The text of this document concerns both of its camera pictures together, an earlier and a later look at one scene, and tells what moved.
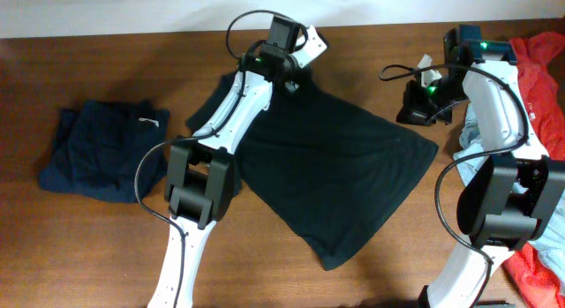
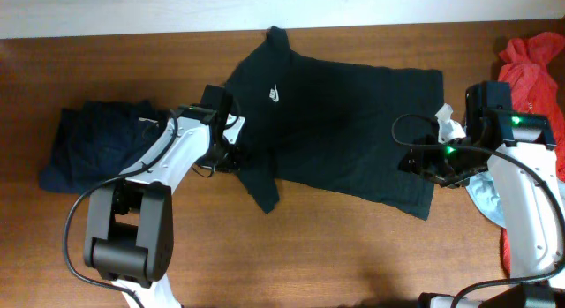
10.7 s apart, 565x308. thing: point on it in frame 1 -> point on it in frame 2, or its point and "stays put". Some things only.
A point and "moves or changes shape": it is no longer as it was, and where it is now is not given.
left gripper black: [295, 80] -> [232, 163]
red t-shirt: [540, 59] stays put
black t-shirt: [333, 166] moves or changes shape
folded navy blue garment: [97, 147] stays put
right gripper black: [413, 111] -> [423, 158]
